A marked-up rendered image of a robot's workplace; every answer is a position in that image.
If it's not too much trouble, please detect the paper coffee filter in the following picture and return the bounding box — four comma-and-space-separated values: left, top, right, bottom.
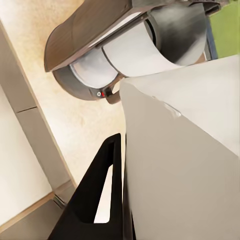
119, 54, 240, 240

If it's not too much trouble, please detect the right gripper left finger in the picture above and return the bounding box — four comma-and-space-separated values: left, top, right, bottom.
47, 133, 123, 240

